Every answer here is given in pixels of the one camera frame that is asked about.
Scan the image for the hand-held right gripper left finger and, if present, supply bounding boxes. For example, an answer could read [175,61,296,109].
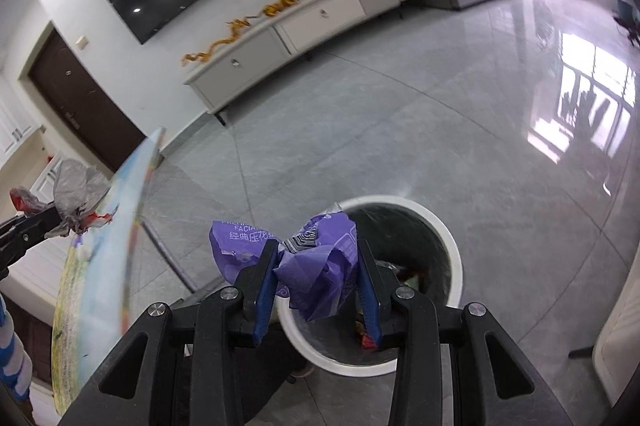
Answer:
[60,238,296,426]

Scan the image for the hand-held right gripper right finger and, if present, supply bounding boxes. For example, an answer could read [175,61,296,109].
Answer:
[357,240,576,426]

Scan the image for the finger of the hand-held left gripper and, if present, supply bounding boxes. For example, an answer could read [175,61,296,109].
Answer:
[0,202,63,234]
[0,228,48,268]

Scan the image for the small red wrapper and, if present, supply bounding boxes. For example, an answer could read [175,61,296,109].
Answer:
[10,187,52,213]

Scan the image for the red and silver wrapper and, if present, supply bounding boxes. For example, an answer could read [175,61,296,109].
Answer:
[44,158,117,239]

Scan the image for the purple wrapper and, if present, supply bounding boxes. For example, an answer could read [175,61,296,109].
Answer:
[208,212,360,322]

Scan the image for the white round bin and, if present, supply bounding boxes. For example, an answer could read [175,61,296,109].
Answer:
[277,195,463,378]

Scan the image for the orange red wrapper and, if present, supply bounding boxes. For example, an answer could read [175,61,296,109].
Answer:
[356,318,377,351]

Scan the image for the white floor cabinets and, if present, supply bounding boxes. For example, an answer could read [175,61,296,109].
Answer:
[0,151,71,322]

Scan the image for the green wrapper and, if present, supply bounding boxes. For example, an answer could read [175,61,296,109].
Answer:
[400,272,427,293]

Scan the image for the table with floral print top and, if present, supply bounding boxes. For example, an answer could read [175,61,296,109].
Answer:
[50,126,166,417]

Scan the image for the dark brown door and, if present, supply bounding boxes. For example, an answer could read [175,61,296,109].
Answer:
[27,28,148,174]

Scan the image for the cream television cabinet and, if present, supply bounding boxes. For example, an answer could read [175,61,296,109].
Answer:
[182,0,421,127]

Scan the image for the cream chair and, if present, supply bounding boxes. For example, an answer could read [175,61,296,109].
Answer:
[570,251,640,412]

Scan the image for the golden dragon decoration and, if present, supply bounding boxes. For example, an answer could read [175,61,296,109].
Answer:
[181,0,301,67]

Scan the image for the dark chair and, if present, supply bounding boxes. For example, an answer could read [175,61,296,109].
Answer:
[612,0,640,47]

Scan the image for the white wall cabinets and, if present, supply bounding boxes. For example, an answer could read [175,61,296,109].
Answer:
[0,76,43,167]

